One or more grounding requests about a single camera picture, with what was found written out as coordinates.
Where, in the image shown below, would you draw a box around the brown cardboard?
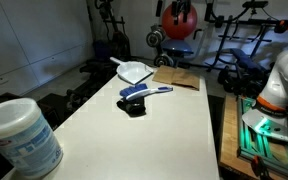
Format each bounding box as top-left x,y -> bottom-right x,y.
151,64 -> 201,92

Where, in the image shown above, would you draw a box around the red exercise ball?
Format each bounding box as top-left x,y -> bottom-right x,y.
161,0 -> 198,41

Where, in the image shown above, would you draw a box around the grey weight plate stack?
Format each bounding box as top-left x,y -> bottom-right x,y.
153,52 -> 176,69
146,23 -> 167,48

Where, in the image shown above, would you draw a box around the blue balance trainer dome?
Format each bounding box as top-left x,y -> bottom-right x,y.
160,39 -> 195,56

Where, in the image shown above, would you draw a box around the black weight plate rack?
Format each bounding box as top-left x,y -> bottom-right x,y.
146,23 -> 177,69

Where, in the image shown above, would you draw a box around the black upright exercise machine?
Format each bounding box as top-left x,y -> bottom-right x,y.
93,0 -> 132,61

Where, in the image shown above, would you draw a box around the white plastic dustpan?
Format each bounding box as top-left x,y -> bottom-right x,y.
109,56 -> 155,86

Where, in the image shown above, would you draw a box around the blue weight bench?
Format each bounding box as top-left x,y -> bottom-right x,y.
229,48 -> 268,73

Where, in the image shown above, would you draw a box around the blue white hand brush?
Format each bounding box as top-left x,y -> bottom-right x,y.
119,83 -> 174,102

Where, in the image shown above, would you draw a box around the black dumbbell pile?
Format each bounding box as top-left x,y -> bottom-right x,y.
217,64 -> 270,99

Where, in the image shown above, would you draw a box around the orange black clamp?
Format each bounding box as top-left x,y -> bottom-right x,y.
250,154 -> 272,180
273,19 -> 288,34

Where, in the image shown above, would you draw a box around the black floor exercise equipment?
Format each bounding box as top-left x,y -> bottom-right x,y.
78,59 -> 118,83

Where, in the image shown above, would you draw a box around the black glove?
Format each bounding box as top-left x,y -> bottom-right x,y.
116,96 -> 147,118

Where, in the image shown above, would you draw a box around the wooden board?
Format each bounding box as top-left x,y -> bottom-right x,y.
218,92 -> 285,180

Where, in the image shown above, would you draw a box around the white blue wipes tub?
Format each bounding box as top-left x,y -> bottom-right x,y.
0,97 -> 64,179

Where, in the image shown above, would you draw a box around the black multi-gym frame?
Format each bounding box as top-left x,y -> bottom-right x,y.
193,0 -> 288,73

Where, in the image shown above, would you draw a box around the white wall cabinets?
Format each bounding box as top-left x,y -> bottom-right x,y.
0,0 -> 95,104

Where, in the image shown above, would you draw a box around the green-lit aluminium frame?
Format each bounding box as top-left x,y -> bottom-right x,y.
236,95 -> 288,180

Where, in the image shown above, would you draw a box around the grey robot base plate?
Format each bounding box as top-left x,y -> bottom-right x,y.
242,107 -> 288,143

